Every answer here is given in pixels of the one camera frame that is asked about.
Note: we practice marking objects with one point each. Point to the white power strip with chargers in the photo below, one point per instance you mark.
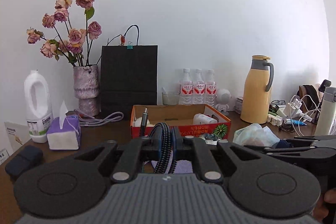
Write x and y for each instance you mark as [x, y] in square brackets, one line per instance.
[297, 112]

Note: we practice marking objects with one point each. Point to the white and tan plush sheep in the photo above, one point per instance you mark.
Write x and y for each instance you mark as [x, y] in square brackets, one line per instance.
[137, 123]

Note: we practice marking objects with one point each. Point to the dark glasses case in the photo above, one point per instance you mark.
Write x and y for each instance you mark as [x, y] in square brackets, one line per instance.
[26, 159]

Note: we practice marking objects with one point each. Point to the purple ceramic vase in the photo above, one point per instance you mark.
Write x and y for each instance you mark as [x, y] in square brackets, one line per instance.
[86, 88]

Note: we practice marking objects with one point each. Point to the blue snack wrapper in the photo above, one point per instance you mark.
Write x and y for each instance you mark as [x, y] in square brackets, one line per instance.
[212, 139]

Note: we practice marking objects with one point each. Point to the clear glass cup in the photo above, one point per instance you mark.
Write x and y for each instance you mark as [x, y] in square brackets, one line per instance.
[170, 98]

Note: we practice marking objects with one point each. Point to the white cotton swab box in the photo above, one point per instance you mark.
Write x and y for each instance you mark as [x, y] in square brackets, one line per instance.
[203, 119]

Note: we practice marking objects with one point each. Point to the right water bottle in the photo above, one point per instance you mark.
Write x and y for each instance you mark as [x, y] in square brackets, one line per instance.
[211, 88]

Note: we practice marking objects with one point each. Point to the red cardboard box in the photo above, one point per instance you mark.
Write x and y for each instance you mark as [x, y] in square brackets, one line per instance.
[182, 117]

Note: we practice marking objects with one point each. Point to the person right hand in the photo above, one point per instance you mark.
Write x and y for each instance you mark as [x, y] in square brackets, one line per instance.
[321, 211]

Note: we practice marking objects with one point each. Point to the white detergent jug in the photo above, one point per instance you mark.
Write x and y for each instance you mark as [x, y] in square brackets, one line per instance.
[38, 106]

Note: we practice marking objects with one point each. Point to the white robot speaker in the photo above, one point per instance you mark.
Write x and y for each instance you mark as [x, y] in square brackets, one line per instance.
[222, 100]

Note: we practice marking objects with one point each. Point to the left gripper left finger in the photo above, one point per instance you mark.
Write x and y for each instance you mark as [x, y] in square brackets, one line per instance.
[134, 153]

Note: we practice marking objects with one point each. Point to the middle water bottle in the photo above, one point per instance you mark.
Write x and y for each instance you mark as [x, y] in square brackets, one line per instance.
[199, 88]

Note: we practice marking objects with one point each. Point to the red rose with wrapper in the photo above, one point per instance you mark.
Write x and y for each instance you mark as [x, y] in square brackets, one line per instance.
[257, 135]

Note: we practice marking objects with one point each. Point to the white tumbler bottle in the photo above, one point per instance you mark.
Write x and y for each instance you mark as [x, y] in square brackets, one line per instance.
[327, 113]

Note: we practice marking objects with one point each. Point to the small stacked boxes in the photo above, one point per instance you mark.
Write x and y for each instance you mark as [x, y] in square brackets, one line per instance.
[238, 105]

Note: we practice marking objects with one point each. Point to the dried pink flowers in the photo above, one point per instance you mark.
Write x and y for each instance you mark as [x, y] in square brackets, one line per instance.
[74, 44]

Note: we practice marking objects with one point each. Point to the purple fabric pouch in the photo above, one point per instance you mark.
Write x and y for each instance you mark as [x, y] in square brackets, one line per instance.
[183, 166]

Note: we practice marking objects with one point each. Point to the yellow thermos jug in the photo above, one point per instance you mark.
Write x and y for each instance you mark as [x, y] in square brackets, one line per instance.
[257, 90]

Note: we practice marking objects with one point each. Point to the purple tissue pack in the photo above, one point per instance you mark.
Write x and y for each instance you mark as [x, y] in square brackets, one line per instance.
[64, 134]

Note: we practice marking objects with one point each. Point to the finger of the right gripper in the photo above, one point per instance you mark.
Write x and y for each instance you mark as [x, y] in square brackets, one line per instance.
[316, 141]
[278, 149]

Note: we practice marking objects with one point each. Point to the left water bottle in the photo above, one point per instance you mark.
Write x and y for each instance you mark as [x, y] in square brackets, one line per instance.
[186, 88]

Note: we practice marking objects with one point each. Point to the black paper bag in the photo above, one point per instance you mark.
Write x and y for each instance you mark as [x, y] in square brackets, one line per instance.
[128, 75]

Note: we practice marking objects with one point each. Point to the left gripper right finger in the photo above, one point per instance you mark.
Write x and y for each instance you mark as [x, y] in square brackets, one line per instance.
[195, 150]

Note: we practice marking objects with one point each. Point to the water bottle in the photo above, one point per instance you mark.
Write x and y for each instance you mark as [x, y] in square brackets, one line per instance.
[211, 88]
[199, 88]
[186, 88]

